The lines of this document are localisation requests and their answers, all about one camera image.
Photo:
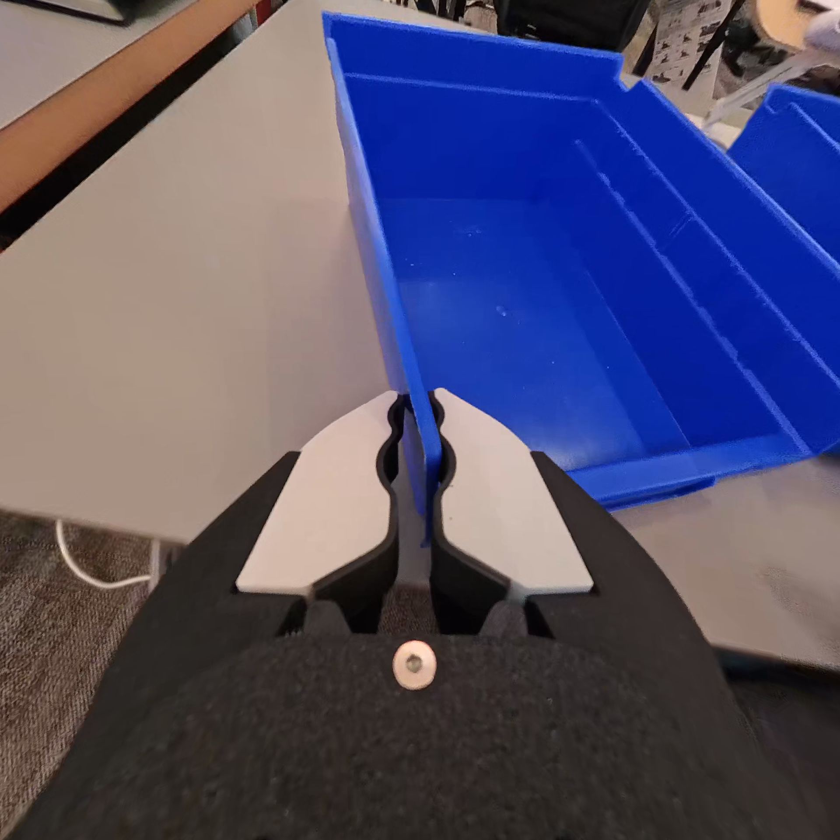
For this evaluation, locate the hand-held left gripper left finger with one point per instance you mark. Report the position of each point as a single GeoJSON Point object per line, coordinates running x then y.
{"type": "Point", "coordinates": [321, 518]}

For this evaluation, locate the person's body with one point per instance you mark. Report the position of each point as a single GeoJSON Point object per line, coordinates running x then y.
{"type": "Point", "coordinates": [794, 754]}

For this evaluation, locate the blue plastic bin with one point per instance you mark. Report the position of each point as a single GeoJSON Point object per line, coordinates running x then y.
{"type": "Point", "coordinates": [794, 164]}
{"type": "Point", "coordinates": [525, 295]}

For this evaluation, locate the white stand with wooden board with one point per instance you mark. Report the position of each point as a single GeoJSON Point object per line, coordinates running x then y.
{"type": "Point", "coordinates": [781, 26]}

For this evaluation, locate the black office chair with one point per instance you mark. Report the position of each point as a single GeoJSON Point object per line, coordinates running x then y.
{"type": "Point", "coordinates": [564, 19]}

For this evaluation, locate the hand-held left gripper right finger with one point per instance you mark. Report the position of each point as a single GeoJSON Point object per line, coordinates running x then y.
{"type": "Point", "coordinates": [512, 518]}

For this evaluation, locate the leaning printed board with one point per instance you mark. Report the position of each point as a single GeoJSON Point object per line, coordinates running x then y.
{"type": "Point", "coordinates": [689, 39]}

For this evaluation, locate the grey table with wooden edge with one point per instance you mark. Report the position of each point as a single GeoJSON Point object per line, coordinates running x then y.
{"type": "Point", "coordinates": [65, 72]}

